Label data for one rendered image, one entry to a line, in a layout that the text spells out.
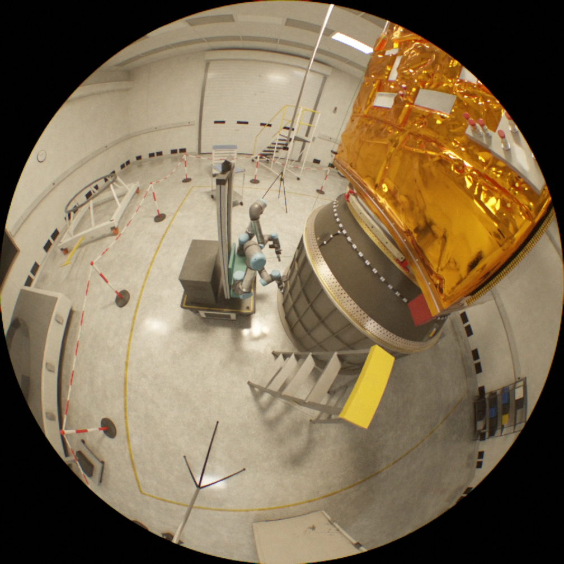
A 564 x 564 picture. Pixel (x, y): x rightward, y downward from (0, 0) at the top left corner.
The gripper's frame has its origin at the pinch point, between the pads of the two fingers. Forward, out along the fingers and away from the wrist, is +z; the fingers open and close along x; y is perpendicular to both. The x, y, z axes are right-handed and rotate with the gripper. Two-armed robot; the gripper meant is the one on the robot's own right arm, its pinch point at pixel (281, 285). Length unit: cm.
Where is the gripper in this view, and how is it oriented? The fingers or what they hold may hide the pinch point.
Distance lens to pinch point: 177.3
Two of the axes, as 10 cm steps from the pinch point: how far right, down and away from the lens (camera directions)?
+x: 1.5, 9.0, -4.1
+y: -9.7, 2.1, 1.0
